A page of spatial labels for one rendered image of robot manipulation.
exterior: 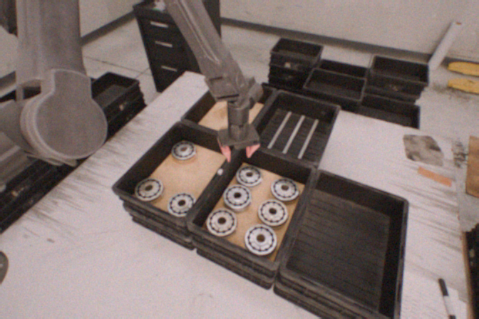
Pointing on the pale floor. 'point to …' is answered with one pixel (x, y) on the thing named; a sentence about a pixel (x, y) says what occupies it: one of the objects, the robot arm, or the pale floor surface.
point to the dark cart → (169, 41)
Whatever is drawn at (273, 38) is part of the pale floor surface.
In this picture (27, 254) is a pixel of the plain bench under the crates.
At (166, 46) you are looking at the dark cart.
